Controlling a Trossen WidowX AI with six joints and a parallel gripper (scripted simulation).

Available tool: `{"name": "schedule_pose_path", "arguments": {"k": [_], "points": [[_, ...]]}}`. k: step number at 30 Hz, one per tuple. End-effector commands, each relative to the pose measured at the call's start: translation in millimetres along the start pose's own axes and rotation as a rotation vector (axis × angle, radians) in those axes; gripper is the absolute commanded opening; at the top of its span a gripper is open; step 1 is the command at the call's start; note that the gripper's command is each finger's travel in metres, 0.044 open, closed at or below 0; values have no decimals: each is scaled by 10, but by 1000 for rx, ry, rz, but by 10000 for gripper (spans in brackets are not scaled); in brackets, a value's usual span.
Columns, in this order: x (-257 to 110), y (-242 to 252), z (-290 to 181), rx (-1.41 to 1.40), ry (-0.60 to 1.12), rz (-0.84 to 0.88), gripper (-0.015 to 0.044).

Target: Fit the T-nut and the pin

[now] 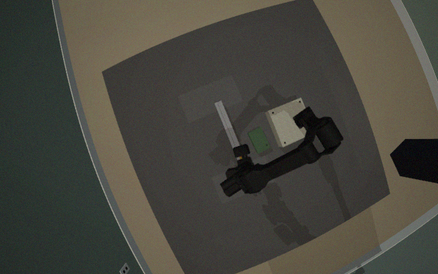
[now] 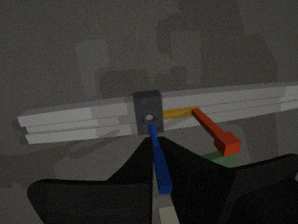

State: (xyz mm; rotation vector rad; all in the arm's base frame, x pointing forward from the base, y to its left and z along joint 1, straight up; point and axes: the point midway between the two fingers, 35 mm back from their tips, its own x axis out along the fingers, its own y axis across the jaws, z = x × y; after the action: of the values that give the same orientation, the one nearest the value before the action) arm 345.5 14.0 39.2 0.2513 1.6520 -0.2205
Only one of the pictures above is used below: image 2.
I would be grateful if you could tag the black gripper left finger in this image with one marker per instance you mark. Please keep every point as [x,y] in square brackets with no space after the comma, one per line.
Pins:
[125,198]

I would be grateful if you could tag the blue pin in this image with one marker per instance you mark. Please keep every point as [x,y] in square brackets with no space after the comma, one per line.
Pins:
[162,172]

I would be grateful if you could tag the grey aluminum slotted rail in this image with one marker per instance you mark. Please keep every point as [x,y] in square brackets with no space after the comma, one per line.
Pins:
[129,115]

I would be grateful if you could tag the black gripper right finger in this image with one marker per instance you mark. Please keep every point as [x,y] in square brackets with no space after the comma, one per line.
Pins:
[205,192]

